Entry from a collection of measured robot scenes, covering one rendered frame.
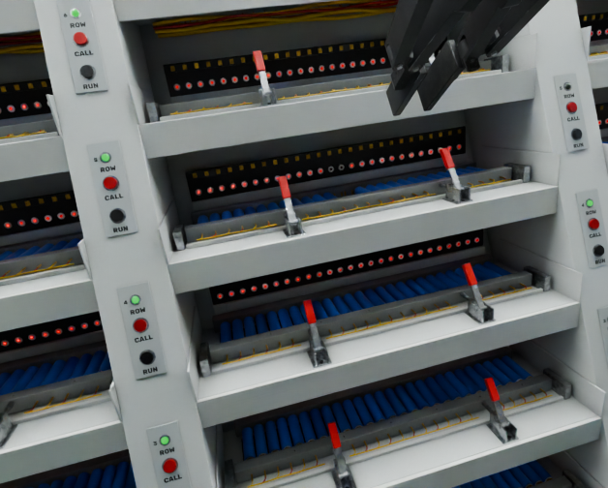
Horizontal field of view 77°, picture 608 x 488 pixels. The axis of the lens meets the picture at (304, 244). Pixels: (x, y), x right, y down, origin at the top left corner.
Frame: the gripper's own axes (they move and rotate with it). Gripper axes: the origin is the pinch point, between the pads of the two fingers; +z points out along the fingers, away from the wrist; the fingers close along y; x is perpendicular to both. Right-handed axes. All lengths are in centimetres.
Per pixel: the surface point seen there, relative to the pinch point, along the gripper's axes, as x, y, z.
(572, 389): -42, 30, 32
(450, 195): -6.2, 13.3, 22.7
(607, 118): 7, 61, 34
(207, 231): -3.5, -24.8, 26.4
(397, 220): -8.8, 2.7, 20.7
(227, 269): -10.6, -22.8, 21.8
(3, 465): -28, -55, 26
